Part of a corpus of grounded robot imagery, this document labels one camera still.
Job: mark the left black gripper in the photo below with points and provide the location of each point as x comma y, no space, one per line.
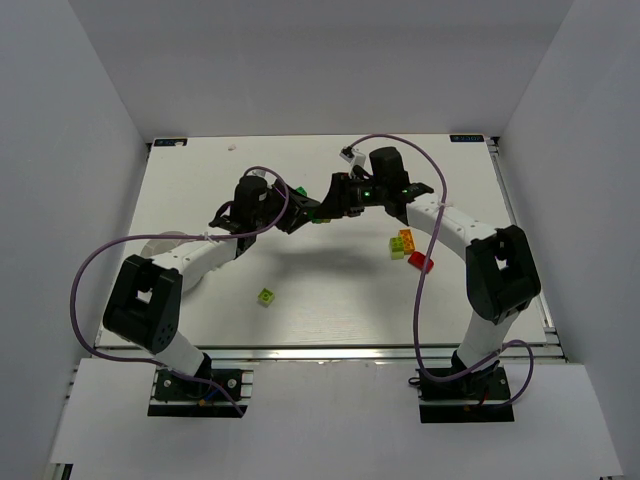
288,211

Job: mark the blue table label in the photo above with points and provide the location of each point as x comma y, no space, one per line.
170,142
466,138

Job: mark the red sloped lego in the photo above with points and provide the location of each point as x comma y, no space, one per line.
419,261

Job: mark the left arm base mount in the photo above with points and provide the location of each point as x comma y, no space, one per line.
172,397

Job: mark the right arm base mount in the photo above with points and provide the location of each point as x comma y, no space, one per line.
448,403

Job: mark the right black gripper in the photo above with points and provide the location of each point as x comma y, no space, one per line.
340,195

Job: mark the lime lego table centre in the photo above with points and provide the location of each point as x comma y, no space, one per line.
266,297

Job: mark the white round divided container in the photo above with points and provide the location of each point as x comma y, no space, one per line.
165,245

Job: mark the left blue table label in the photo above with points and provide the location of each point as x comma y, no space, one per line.
170,142

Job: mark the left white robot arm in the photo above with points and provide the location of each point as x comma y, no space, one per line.
145,303

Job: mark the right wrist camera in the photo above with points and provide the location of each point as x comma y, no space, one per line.
355,159

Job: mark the orange long lego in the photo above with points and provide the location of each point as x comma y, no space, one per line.
407,240

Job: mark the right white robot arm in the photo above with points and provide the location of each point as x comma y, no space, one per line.
501,277

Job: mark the right blue table label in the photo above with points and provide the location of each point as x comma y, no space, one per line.
466,138

